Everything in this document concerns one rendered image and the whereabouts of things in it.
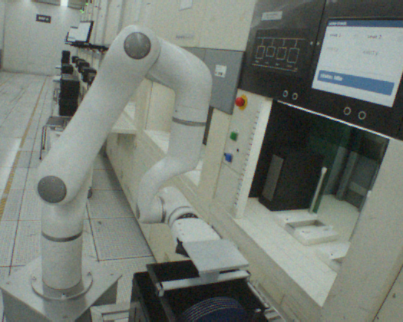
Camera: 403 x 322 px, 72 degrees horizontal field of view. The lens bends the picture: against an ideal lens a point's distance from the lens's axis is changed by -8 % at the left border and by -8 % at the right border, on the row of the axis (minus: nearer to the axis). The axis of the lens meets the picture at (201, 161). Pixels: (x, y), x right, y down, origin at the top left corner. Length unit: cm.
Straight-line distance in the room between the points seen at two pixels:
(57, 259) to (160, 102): 192
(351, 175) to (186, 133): 135
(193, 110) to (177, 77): 9
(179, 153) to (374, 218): 50
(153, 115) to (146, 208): 188
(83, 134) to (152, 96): 187
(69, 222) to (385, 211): 80
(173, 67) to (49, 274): 68
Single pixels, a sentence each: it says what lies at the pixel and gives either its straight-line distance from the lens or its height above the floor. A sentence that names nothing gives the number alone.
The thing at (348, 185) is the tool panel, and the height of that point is 97.
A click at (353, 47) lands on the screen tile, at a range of 94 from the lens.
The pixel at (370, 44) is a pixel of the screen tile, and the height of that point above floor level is 162.
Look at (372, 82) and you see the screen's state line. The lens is 87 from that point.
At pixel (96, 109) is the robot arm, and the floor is 132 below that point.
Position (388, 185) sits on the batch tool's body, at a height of 130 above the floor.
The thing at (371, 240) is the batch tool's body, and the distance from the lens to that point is 80.
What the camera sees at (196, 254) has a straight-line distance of 66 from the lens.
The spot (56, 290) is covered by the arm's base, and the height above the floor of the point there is 77.
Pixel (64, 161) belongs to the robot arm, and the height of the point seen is 119.
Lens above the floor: 146
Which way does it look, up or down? 17 degrees down
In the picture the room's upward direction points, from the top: 11 degrees clockwise
